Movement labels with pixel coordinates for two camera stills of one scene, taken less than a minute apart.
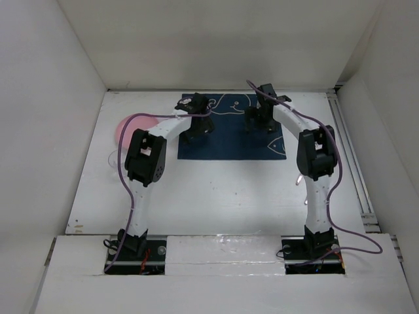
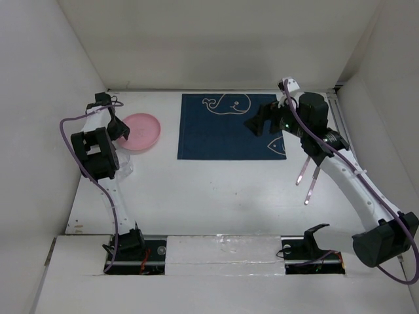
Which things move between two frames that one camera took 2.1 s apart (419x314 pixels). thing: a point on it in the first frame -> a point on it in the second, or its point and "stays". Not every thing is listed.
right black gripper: x=252 y=112 -> x=270 y=111
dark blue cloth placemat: x=228 y=139 stays
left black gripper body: x=204 y=125 -> x=113 y=118
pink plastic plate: x=135 y=122 stays
